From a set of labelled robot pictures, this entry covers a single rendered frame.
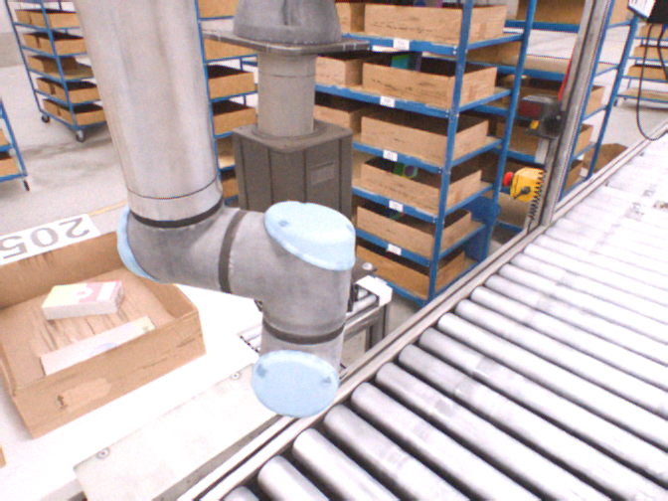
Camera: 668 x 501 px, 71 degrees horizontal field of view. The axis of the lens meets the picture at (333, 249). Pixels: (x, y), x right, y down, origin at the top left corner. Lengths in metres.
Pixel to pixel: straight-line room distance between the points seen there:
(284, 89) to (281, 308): 0.51
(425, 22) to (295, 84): 0.93
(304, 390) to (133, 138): 0.29
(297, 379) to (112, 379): 0.41
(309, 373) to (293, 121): 0.54
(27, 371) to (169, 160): 0.62
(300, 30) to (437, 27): 0.95
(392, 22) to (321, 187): 1.02
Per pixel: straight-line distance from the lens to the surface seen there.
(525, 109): 1.22
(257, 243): 0.45
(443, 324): 0.97
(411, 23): 1.79
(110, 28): 0.39
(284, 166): 0.85
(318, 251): 0.43
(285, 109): 0.89
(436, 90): 1.73
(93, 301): 1.03
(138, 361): 0.84
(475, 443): 0.79
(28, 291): 1.15
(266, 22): 0.83
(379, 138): 1.93
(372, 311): 1.02
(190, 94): 0.42
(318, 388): 0.50
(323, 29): 0.85
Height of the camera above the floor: 1.34
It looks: 31 degrees down
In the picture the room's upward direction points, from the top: straight up
